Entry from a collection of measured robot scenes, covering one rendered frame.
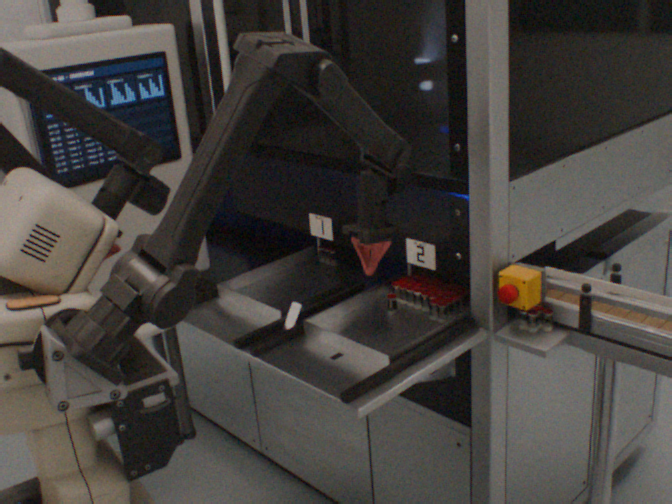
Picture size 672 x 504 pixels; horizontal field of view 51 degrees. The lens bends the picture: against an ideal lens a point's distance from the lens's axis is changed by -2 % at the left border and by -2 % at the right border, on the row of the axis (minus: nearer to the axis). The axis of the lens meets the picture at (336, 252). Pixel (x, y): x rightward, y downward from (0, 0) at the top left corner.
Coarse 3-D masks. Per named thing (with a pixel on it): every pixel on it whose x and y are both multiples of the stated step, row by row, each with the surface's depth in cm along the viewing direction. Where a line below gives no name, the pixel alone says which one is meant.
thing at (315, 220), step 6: (312, 216) 190; (318, 216) 188; (312, 222) 190; (318, 222) 189; (324, 222) 187; (330, 222) 185; (312, 228) 191; (318, 228) 189; (324, 228) 188; (330, 228) 186; (312, 234) 192; (318, 234) 190; (324, 234) 188; (330, 234) 186
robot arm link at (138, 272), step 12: (132, 264) 100; (144, 264) 100; (156, 264) 101; (120, 276) 100; (132, 276) 99; (144, 276) 99; (156, 276) 99; (108, 288) 98; (120, 288) 98; (132, 288) 98; (144, 288) 98; (120, 300) 97; (132, 300) 97; (132, 312) 98
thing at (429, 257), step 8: (408, 240) 166; (416, 240) 165; (408, 248) 167; (416, 248) 165; (424, 248) 163; (432, 248) 162; (408, 256) 168; (416, 256) 166; (424, 256) 164; (432, 256) 162; (416, 264) 167; (424, 264) 165; (432, 264) 163
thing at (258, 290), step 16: (288, 256) 200; (304, 256) 204; (256, 272) 193; (272, 272) 197; (288, 272) 197; (304, 272) 196; (320, 272) 196; (336, 272) 195; (352, 272) 194; (224, 288) 183; (240, 288) 190; (256, 288) 189; (272, 288) 188; (288, 288) 187; (304, 288) 186; (320, 288) 185; (336, 288) 179; (240, 304) 179; (256, 304) 174; (272, 304) 179; (288, 304) 178; (304, 304) 172
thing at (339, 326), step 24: (384, 288) 178; (336, 312) 168; (360, 312) 170; (384, 312) 169; (408, 312) 168; (312, 336) 161; (336, 336) 154; (360, 336) 159; (384, 336) 158; (408, 336) 157; (432, 336) 152; (384, 360) 145
